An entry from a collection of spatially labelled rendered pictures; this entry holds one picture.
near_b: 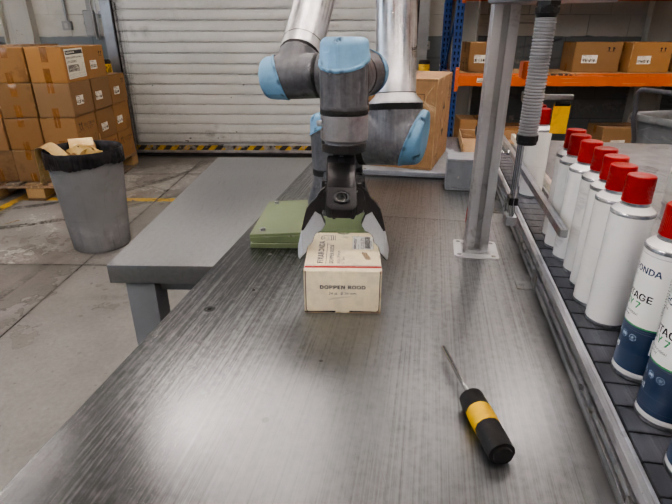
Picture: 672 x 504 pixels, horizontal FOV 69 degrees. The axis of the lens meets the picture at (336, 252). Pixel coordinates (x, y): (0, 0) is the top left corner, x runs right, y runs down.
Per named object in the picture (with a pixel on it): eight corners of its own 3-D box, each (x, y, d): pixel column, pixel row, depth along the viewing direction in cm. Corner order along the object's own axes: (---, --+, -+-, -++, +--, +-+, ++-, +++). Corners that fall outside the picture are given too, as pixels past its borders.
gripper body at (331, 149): (365, 204, 87) (366, 136, 83) (366, 221, 80) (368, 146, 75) (322, 204, 88) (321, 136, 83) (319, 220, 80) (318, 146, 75)
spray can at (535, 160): (542, 199, 117) (559, 110, 108) (520, 197, 118) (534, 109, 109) (538, 192, 121) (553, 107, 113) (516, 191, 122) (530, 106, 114)
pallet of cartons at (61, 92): (90, 200, 396) (57, 46, 349) (-16, 201, 394) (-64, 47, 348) (141, 163, 505) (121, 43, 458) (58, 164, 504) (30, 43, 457)
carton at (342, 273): (380, 313, 79) (382, 271, 76) (304, 312, 79) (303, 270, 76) (375, 269, 93) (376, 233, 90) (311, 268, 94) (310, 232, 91)
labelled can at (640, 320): (668, 387, 55) (729, 215, 46) (618, 382, 56) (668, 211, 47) (650, 359, 60) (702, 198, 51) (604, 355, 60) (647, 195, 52)
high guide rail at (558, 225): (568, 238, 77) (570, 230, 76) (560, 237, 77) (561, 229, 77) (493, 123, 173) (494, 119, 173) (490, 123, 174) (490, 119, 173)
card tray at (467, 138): (535, 157, 177) (537, 146, 176) (461, 154, 182) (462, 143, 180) (521, 140, 204) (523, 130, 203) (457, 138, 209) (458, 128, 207)
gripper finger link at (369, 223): (398, 239, 88) (369, 199, 85) (401, 252, 83) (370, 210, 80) (383, 249, 89) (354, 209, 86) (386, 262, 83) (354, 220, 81)
